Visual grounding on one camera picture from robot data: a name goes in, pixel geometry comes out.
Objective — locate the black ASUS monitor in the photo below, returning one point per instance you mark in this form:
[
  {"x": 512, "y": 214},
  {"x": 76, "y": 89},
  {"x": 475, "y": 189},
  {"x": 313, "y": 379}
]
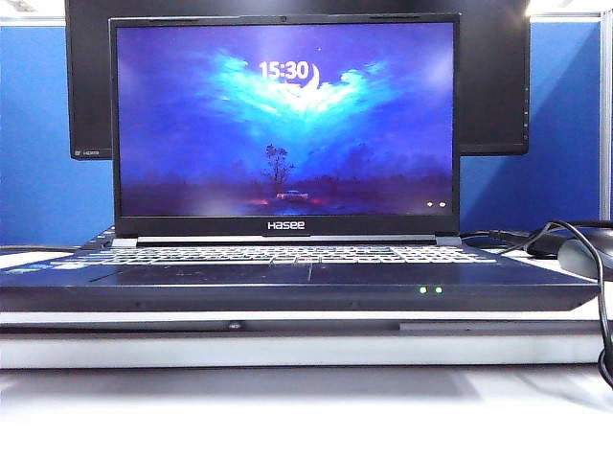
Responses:
[{"x": 493, "y": 96}]

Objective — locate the dark metal rail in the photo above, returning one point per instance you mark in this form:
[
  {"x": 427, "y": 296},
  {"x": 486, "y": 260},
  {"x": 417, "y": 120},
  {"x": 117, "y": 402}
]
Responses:
[{"x": 143, "y": 327}]

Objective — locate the grey partition post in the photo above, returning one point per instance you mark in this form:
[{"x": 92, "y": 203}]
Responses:
[{"x": 606, "y": 120}]

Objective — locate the black Hasee laptop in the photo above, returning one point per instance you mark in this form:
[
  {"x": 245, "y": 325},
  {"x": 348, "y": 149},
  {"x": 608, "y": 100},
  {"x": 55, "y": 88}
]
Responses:
[{"x": 287, "y": 120}]

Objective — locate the black computer mouse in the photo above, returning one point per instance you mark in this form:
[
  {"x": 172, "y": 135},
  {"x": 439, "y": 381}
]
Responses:
[{"x": 579, "y": 259}]

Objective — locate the round metal screw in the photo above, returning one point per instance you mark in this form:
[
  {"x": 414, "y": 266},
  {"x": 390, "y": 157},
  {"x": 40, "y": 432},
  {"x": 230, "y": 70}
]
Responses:
[{"x": 234, "y": 326}]

